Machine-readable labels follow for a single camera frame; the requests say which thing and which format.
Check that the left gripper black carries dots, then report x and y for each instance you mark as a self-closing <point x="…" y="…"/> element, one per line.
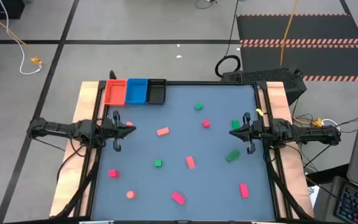
<point x="110" y="130"/>

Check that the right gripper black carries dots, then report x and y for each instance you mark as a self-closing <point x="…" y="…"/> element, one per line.
<point x="258" y="132"/>

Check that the green rectangular block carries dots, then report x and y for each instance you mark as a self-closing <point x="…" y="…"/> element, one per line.
<point x="235" y="124"/>

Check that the long green block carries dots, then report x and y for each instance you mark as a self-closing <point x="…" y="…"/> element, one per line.
<point x="233" y="155"/>

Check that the red cube block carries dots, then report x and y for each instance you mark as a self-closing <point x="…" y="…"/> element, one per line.
<point x="114" y="173"/>
<point x="206" y="124"/>

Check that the orange rectangular block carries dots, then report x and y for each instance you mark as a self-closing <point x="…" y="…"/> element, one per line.
<point x="163" y="131"/>

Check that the green cube block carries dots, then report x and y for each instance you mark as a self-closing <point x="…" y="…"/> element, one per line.
<point x="199" y="106"/>
<point x="158" y="163"/>

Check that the red rectangular block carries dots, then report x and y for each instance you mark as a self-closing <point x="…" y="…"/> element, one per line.
<point x="178" y="198"/>
<point x="244" y="190"/>

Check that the orange triangular prism block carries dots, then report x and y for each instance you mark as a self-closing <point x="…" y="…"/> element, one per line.
<point x="190" y="162"/>

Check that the orange cylinder block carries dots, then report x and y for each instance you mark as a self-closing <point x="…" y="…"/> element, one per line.
<point x="130" y="194"/>

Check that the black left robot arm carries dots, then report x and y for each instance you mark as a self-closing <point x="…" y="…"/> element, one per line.
<point x="57" y="127"/>

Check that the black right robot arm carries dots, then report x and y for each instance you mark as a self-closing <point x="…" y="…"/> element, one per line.
<point x="306" y="132"/>

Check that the yellow tag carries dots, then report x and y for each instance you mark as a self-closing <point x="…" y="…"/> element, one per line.
<point x="259" y="111"/>

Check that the orange plastic basket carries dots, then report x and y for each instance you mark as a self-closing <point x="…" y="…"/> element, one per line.
<point x="115" y="93"/>

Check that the blue plastic basket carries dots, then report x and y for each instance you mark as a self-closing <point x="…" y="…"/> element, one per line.
<point x="136" y="91"/>

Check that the black plastic basket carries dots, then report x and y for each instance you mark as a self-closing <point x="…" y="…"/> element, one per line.
<point x="156" y="93"/>

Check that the light wooden table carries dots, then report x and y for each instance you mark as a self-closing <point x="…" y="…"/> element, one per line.
<point x="87" y="93"/>

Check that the black desk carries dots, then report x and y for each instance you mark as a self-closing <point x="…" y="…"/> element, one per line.
<point x="325" y="174"/>

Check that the white paper sheet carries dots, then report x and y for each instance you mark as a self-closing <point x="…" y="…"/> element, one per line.
<point x="312" y="196"/>

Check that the black striped-edge floor mat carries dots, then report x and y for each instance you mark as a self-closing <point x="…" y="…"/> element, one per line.
<point x="322" y="28"/>
<point x="322" y="59"/>

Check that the black box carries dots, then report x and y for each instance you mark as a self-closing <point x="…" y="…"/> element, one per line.
<point x="15" y="7"/>

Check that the small black post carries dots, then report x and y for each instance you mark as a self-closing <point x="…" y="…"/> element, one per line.
<point x="112" y="75"/>

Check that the black aluminium table frame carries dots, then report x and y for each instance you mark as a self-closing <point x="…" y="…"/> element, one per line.
<point x="213" y="83"/>

